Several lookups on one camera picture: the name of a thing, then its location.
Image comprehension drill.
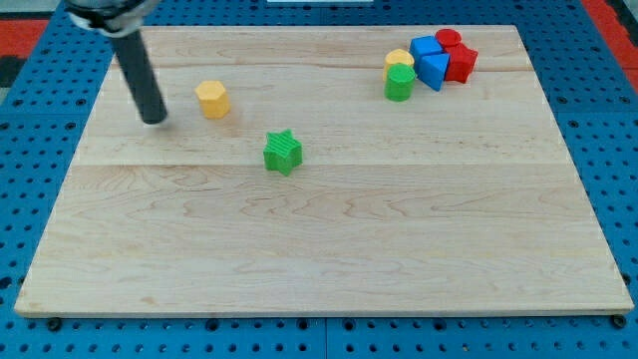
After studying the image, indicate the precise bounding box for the red cylinder block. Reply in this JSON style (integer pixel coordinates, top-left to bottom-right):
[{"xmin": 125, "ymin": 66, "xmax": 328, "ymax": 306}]
[{"xmin": 435, "ymin": 28, "xmax": 462, "ymax": 49}]

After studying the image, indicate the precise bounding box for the blue triangle block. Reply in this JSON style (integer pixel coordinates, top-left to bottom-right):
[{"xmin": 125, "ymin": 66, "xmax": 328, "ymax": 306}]
[{"xmin": 416, "ymin": 53, "xmax": 450, "ymax": 92}]

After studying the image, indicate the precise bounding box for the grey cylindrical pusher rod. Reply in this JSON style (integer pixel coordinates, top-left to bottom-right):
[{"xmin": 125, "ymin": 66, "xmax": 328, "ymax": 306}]
[{"xmin": 111, "ymin": 30, "xmax": 167, "ymax": 125}]

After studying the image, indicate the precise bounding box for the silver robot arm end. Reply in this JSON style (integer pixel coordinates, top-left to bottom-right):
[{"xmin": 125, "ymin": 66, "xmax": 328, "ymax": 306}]
[{"xmin": 63, "ymin": 0, "xmax": 160, "ymax": 38}]

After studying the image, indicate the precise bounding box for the wooden board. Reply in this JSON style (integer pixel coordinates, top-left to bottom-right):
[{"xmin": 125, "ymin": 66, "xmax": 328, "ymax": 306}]
[{"xmin": 15, "ymin": 25, "xmax": 634, "ymax": 318}]

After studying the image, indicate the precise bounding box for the green star block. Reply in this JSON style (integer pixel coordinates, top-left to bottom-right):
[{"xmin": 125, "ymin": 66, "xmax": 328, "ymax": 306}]
[{"xmin": 263, "ymin": 129, "xmax": 303, "ymax": 176}]

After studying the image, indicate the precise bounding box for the green cylinder block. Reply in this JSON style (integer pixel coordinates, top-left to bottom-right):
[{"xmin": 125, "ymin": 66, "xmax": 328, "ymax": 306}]
[{"xmin": 384, "ymin": 63, "xmax": 416, "ymax": 102}]

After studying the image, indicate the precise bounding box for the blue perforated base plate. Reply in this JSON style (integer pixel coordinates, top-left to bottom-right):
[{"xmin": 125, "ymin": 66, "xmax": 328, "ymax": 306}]
[{"xmin": 1, "ymin": 0, "xmax": 637, "ymax": 358}]

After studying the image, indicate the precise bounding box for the red star block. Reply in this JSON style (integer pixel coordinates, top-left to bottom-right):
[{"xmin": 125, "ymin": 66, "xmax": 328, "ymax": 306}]
[{"xmin": 445, "ymin": 43, "xmax": 479, "ymax": 83}]

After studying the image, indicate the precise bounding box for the yellow hexagon block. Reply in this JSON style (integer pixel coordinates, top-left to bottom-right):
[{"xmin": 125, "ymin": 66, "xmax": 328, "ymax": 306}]
[{"xmin": 194, "ymin": 81, "xmax": 230, "ymax": 120}]

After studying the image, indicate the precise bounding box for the yellow pentagon block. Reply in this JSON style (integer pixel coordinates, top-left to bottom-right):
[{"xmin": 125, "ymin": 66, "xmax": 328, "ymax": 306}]
[{"xmin": 383, "ymin": 49, "xmax": 415, "ymax": 81}]

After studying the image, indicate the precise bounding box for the blue cube block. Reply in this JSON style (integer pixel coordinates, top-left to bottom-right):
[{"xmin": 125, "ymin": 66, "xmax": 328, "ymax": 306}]
[{"xmin": 409, "ymin": 35, "xmax": 444, "ymax": 63}]

